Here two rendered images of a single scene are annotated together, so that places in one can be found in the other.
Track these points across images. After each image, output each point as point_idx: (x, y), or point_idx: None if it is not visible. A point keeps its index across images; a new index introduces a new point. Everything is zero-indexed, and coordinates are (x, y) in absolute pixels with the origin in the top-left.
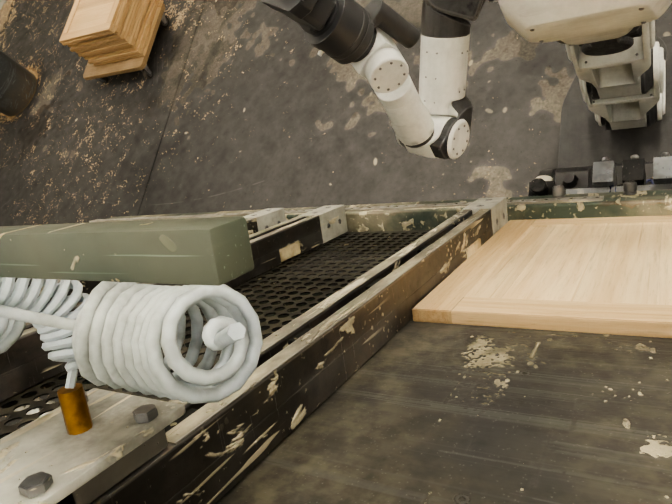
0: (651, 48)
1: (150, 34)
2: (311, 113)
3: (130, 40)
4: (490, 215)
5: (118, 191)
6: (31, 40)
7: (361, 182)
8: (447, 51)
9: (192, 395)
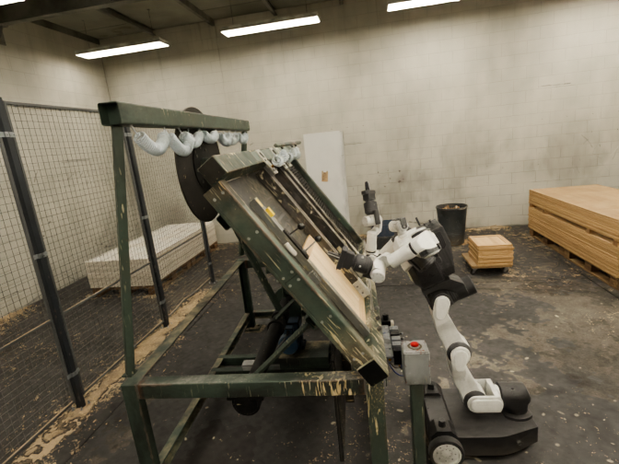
0: (436, 318)
1: (490, 264)
2: (464, 323)
3: (480, 257)
4: (356, 280)
5: (409, 278)
6: None
7: (429, 343)
8: (389, 242)
9: (272, 160)
